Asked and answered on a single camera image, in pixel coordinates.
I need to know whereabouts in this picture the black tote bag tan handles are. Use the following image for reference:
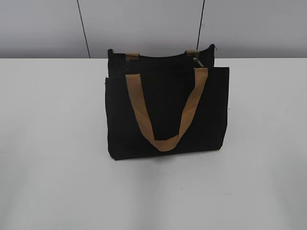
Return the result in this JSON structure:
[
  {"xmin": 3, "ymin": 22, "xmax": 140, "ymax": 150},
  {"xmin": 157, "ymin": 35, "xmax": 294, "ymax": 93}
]
[{"xmin": 105, "ymin": 45, "xmax": 230, "ymax": 160}]

